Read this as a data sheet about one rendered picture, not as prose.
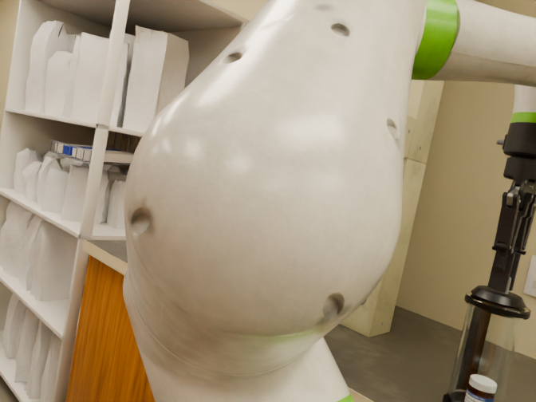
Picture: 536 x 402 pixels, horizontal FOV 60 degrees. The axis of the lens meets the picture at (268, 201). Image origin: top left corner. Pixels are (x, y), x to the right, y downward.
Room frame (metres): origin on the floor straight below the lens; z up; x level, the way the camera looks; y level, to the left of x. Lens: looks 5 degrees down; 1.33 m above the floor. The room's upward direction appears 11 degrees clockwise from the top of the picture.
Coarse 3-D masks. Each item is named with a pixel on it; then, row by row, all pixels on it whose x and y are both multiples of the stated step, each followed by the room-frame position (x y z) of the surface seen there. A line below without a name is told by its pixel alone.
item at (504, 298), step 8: (480, 288) 0.83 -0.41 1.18; (488, 288) 0.84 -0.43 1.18; (480, 296) 0.81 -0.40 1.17; (488, 296) 0.80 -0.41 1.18; (496, 296) 0.80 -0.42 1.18; (504, 296) 0.80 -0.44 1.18; (512, 296) 0.81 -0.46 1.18; (496, 304) 0.80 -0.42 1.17; (504, 304) 0.79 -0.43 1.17; (512, 304) 0.79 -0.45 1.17; (520, 304) 0.79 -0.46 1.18
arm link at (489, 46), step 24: (456, 0) 0.59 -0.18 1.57; (480, 24) 0.59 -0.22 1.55; (504, 24) 0.60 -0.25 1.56; (528, 24) 0.62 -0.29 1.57; (456, 48) 0.59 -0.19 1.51; (480, 48) 0.60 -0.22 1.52; (504, 48) 0.61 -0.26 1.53; (528, 48) 0.61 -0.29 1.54; (456, 72) 0.62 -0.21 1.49; (480, 72) 0.62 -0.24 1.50; (504, 72) 0.63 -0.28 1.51; (528, 72) 0.64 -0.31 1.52
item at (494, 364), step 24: (480, 312) 0.81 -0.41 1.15; (528, 312) 0.79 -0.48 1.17; (480, 336) 0.80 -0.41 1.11; (504, 336) 0.78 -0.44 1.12; (456, 360) 0.84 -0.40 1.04; (480, 360) 0.79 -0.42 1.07; (504, 360) 0.79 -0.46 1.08; (456, 384) 0.82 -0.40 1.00; (480, 384) 0.79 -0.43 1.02; (504, 384) 0.79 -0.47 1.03
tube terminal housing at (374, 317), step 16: (416, 80) 1.19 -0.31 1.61; (416, 96) 1.18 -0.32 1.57; (432, 96) 1.22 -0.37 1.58; (416, 112) 1.17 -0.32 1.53; (432, 112) 1.23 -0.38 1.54; (416, 128) 1.18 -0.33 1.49; (432, 128) 1.25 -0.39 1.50; (416, 144) 1.19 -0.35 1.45; (416, 160) 1.21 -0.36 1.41; (416, 176) 1.22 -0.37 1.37; (416, 192) 1.24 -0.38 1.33; (400, 224) 1.20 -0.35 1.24; (400, 240) 1.21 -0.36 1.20; (400, 256) 1.23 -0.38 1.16; (400, 272) 1.24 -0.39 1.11; (384, 288) 1.19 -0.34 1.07; (368, 304) 1.18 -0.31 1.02; (384, 304) 1.21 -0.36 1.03; (352, 320) 1.21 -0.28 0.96; (368, 320) 1.18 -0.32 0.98; (384, 320) 1.22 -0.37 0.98; (368, 336) 1.17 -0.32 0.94
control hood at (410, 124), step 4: (408, 116) 1.15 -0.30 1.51; (408, 120) 1.14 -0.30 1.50; (412, 120) 1.16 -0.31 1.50; (408, 124) 1.15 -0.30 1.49; (412, 124) 1.16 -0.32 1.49; (408, 128) 1.15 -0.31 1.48; (412, 128) 1.17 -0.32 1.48; (408, 132) 1.15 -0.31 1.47; (408, 136) 1.16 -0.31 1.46; (408, 140) 1.16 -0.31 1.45; (404, 144) 1.15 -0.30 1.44; (408, 144) 1.16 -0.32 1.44; (404, 148) 1.15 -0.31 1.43; (408, 148) 1.17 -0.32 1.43; (404, 152) 1.16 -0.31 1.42; (404, 156) 1.16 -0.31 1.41
